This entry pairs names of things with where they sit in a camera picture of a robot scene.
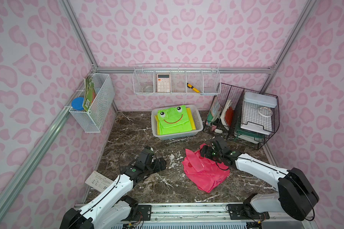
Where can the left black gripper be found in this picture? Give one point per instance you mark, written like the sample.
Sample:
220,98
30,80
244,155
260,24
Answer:
156,164

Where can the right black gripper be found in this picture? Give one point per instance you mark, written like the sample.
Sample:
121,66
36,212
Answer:
208,151

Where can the pink raincoat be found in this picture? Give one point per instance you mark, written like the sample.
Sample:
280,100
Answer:
205,173

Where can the yellow raincoat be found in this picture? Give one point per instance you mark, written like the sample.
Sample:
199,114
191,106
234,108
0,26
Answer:
192,120

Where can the green frog raincoat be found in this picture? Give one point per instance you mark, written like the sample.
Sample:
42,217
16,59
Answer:
173,120

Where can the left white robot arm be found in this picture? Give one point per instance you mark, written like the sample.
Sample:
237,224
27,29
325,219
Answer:
113,205

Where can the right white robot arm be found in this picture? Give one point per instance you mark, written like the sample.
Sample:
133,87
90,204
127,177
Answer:
293,194

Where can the white plastic basket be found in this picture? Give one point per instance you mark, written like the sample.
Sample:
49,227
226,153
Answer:
175,122

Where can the white eraser block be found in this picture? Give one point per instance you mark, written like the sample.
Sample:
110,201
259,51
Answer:
218,131

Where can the green zip pouch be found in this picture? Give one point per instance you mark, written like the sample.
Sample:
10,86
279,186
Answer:
249,136

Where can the red book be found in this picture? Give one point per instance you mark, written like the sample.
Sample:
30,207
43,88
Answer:
227,115

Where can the green folder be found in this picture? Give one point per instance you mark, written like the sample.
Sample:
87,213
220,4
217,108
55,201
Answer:
214,111

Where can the white flat box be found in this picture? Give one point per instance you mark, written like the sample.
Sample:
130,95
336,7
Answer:
251,120

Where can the white tape roll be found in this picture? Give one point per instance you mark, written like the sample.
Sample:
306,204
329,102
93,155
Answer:
265,111

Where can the yellow utility knife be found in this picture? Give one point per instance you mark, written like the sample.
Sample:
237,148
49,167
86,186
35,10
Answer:
193,88

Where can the light blue lidded box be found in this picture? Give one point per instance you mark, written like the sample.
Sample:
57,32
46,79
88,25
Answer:
260,99

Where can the clear tape roll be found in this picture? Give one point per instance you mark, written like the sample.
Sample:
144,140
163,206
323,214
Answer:
148,88

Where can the pink calculator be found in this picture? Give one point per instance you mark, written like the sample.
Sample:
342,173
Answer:
163,83

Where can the green card pack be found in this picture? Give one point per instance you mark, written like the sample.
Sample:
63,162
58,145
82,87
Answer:
89,93

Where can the blue round lid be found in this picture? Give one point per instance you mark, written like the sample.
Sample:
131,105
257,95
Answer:
77,104

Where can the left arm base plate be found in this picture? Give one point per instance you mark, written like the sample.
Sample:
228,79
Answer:
140,212

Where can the black wire desk organizer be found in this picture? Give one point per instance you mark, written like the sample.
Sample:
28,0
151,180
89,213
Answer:
236,94

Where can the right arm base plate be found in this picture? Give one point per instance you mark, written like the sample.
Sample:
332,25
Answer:
243,212

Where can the aluminium rail front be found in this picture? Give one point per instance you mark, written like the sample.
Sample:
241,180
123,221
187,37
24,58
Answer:
210,216

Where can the white wire wall shelf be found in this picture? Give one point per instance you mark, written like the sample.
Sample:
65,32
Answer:
203,76

